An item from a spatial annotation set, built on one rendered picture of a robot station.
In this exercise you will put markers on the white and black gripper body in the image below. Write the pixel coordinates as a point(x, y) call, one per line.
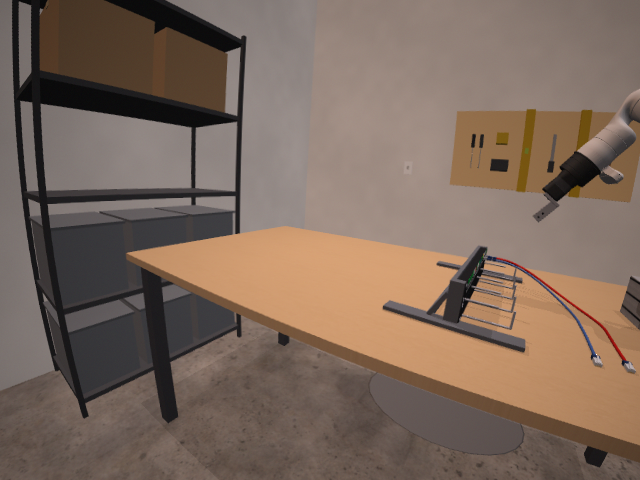
point(592, 159)

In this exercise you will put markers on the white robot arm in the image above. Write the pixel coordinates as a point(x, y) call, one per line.
point(617, 133)

